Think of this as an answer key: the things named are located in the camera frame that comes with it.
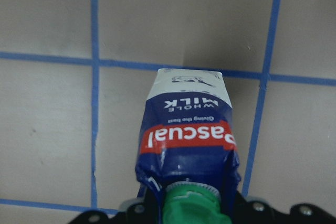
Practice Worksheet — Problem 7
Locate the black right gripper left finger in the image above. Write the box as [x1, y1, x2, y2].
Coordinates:
[69, 191, 162, 224]

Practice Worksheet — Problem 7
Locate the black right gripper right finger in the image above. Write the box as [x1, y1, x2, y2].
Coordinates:
[231, 192, 335, 224]

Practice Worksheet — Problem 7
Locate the Pascual milk carton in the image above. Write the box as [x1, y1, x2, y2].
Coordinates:
[135, 68, 240, 223]

